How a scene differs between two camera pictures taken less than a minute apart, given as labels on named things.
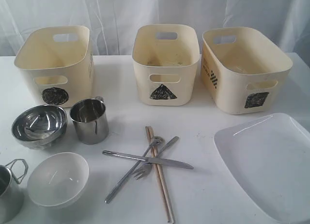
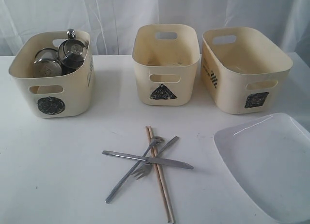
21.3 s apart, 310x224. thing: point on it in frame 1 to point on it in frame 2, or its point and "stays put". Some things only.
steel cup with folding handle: (6, 176) to (47, 63)
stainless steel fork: (145, 169) stays put
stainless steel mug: (90, 120) to (71, 53)
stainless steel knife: (150, 160) stays put
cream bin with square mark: (242, 69) stays put
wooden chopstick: (162, 174) stays put
